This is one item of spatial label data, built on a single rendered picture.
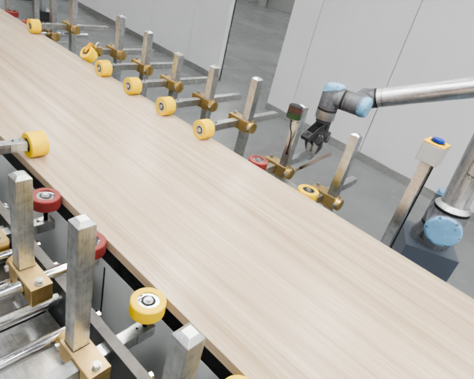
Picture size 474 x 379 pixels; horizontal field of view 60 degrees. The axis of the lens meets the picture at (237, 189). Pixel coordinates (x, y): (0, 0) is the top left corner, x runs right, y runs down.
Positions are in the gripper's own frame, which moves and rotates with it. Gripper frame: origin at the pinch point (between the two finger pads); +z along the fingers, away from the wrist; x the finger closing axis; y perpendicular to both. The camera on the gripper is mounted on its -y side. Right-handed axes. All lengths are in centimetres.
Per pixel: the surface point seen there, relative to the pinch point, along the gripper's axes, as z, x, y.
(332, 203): -2.6, -31.5, -29.9
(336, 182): -10.9, -29.4, -29.0
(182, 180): -10, 1, -81
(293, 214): -9, -32, -61
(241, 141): -5.4, 19.3, -29.5
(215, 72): -29, 44, -28
